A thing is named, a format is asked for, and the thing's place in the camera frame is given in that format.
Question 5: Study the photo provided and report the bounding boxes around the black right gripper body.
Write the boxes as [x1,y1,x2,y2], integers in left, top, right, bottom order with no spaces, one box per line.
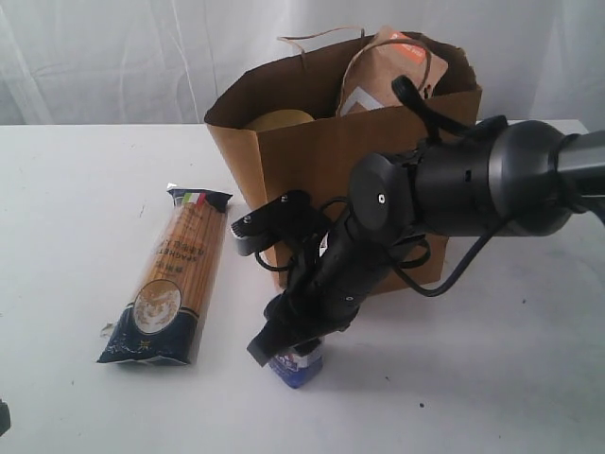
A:
[284,212,402,336]

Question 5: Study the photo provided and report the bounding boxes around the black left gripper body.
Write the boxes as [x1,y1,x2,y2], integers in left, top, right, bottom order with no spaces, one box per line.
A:
[0,400,11,433]

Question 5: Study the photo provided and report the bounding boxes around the small white blue milk carton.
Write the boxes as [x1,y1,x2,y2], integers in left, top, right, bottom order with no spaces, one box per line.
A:
[268,341,323,389]

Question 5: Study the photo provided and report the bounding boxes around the brown paper shopping bag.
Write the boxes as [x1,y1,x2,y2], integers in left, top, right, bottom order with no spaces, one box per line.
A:
[203,26,484,297]

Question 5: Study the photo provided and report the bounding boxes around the glass nut jar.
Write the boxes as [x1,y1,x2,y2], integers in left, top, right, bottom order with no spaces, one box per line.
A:
[245,109,315,131]

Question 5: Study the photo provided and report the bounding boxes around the brown kraft pouch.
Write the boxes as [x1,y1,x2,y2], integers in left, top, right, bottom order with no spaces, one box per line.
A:
[336,26,448,116]

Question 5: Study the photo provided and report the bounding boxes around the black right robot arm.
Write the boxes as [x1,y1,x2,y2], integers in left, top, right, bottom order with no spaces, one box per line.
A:
[248,116,604,365]

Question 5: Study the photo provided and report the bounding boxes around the spaghetti pack, blue ends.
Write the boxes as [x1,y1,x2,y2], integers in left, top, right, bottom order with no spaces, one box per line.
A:
[97,184,232,365]

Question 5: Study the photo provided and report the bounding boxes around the torn clear plastic scrap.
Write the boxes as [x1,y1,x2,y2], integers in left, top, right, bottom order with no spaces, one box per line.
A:
[99,323,115,339]

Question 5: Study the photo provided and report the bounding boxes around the white backdrop curtain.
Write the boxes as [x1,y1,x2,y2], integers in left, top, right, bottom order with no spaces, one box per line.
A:
[1,1,604,130]

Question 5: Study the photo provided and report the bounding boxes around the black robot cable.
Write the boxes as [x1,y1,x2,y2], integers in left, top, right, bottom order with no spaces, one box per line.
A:
[391,75,605,298]

